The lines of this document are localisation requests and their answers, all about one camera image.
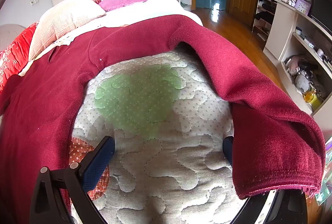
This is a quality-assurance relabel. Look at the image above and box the purple alarm clock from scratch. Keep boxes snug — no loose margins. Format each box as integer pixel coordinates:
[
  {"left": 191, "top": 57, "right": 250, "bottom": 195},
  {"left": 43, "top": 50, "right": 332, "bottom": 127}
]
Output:
[{"left": 294, "top": 0, "right": 312, "bottom": 16}]

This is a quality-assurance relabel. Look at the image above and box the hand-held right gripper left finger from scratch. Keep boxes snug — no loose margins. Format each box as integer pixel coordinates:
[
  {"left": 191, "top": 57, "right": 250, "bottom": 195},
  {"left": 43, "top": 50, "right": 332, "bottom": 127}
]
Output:
[{"left": 29, "top": 135, "right": 115, "bottom": 224}]

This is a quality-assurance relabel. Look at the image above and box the black hair dryer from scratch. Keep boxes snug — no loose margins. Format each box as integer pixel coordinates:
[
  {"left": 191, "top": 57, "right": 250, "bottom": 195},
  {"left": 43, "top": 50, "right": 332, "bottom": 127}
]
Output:
[{"left": 298, "top": 62, "right": 318, "bottom": 77}]

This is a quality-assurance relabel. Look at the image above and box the dark red sweater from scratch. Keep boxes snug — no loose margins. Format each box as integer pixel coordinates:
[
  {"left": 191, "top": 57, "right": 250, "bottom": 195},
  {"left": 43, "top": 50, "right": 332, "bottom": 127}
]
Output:
[{"left": 0, "top": 15, "right": 326, "bottom": 224}]

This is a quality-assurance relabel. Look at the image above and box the pink fuzzy pillow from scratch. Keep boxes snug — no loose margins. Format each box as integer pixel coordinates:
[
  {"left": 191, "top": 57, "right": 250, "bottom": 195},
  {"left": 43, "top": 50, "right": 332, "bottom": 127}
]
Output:
[{"left": 99, "top": 0, "right": 153, "bottom": 12}]

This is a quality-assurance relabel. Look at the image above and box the pink corduroy pillow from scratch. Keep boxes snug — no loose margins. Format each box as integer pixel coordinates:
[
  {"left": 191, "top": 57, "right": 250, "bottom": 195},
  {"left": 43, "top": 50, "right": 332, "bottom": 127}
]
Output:
[{"left": 28, "top": 0, "right": 106, "bottom": 61}]

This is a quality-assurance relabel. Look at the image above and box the white headboard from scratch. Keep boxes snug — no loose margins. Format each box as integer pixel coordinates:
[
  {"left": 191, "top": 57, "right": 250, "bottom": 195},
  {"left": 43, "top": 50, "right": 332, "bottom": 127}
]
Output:
[{"left": 0, "top": 24, "right": 26, "bottom": 51}]

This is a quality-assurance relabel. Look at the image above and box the red floral embroidered pillow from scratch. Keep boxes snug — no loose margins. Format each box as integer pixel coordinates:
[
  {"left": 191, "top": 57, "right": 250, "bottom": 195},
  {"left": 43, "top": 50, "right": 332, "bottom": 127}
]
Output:
[{"left": 0, "top": 21, "right": 39, "bottom": 95}]

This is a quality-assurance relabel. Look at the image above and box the colourful printed sheet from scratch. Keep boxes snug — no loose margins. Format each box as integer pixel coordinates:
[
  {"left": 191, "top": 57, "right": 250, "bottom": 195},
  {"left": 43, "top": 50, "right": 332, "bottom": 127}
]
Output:
[{"left": 315, "top": 136, "right": 332, "bottom": 206}]

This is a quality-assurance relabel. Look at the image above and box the white bed sheet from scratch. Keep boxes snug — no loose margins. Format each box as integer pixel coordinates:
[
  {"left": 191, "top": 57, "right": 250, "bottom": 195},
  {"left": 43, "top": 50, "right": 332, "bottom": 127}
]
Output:
[{"left": 18, "top": 0, "right": 204, "bottom": 77}]

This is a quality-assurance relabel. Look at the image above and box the quilted patchwork bedspread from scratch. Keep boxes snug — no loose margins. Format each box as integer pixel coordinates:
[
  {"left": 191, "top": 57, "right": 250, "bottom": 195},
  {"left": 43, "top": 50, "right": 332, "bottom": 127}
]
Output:
[{"left": 69, "top": 44, "right": 273, "bottom": 224}]

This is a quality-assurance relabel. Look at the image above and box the black television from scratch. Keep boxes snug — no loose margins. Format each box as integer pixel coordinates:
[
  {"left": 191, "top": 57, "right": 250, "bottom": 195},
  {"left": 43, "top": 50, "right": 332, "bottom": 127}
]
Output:
[{"left": 310, "top": 0, "right": 332, "bottom": 31}]

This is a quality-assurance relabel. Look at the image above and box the yellow bottle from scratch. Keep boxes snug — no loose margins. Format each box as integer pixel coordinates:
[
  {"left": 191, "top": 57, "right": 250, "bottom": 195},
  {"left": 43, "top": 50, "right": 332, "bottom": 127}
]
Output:
[{"left": 303, "top": 91, "right": 322, "bottom": 110}]

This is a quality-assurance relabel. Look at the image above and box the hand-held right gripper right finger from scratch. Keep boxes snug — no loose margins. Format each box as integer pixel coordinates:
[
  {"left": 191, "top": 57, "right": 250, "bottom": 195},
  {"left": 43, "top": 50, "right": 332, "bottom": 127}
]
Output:
[{"left": 222, "top": 136, "right": 308, "bottom": 224}]

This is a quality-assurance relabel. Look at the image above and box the white shelf unit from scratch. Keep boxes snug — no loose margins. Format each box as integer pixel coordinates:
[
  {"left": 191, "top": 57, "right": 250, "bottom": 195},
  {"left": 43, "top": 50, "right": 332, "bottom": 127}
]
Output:
[{"left": 263, "top": 0, "right": 332, "bottom": 121}]

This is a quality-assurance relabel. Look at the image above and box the grey round pouch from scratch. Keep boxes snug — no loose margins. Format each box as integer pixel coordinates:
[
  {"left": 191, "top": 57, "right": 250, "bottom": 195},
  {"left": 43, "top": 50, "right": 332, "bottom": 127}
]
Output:
[{"left": 295, "top": 74, "right": 310, "bottom": 92}]

